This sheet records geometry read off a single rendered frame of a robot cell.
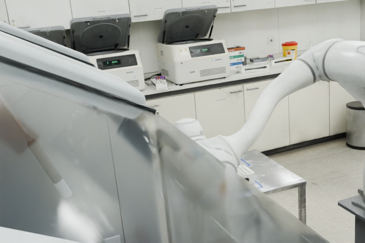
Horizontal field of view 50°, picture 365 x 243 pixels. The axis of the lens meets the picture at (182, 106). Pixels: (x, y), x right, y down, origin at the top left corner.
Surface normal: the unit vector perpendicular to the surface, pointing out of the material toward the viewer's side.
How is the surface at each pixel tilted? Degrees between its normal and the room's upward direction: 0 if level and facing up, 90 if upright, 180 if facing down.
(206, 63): 90
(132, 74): 90
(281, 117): 90
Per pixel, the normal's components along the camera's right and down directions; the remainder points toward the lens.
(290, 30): 0.34, 0.20
